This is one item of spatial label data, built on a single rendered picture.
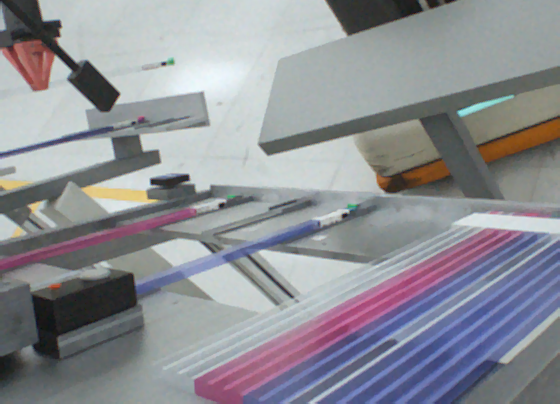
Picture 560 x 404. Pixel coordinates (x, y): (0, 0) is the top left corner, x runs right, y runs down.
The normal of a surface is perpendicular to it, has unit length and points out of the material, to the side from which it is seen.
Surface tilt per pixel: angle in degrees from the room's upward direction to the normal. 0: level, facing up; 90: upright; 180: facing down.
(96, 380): 45
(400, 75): 0
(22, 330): 90
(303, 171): 0
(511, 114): 90
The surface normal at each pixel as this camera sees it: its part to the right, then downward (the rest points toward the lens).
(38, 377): -0.08, -0.98
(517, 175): -0.51, -0.57
